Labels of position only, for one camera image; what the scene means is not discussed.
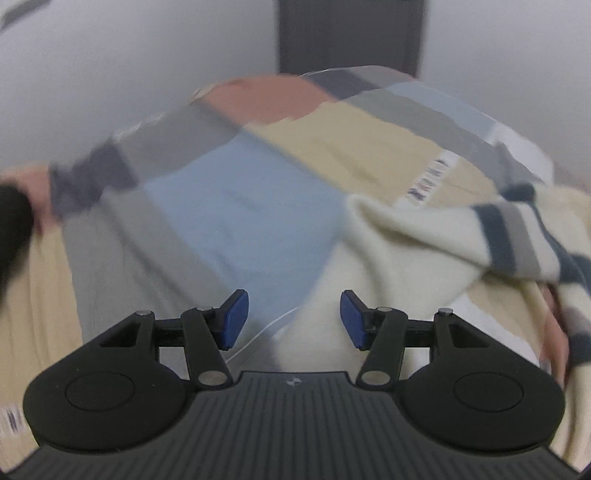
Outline patchwork bed sheet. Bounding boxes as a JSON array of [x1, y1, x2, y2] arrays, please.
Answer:
[[0, 65, 591, 462]]

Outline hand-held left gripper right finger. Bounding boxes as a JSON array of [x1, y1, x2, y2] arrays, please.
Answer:
[[340, 290, 491, 387]]

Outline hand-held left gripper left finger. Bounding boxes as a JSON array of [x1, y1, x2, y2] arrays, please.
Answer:
[[99, 290, 250, 387]]

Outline cream fleece towel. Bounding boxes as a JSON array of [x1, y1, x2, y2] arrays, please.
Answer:
[[272, 182, 591, 462]]

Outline dark cloth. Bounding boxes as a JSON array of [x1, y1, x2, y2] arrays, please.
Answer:
[[0, 184, 40, 305]]

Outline grey door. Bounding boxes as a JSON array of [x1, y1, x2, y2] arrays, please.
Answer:
[[276, 0, 424, 79]]

